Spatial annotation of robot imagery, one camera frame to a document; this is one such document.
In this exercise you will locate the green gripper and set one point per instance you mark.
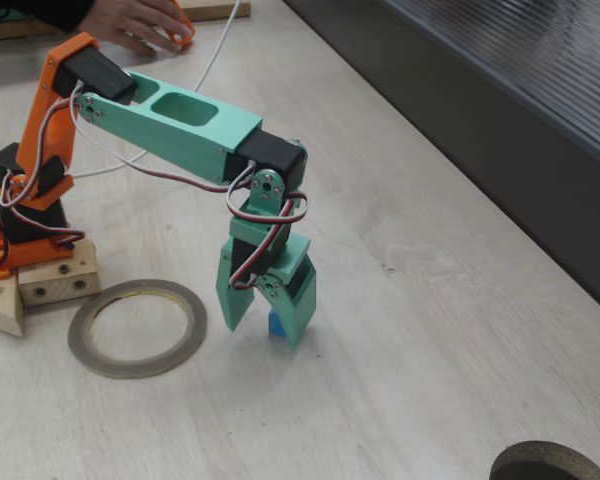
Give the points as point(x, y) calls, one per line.
point(296, 268)

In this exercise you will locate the blue cube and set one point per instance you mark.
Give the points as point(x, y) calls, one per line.
point(276, 325)

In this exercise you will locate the forearm in black sleeve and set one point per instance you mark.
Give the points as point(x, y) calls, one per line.
point(62, 12)

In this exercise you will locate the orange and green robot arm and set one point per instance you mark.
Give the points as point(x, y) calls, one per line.
point(180, 130)

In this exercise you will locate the person's hand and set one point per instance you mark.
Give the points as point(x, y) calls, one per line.
point(140, 20)

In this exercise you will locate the short wooden base block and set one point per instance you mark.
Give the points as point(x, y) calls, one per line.
point(60, 287)

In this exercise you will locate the light wooden board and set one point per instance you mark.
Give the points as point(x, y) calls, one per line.
point(215, 10)

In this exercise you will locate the frosted desk partition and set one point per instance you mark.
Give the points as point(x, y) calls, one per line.
point(530, 150)

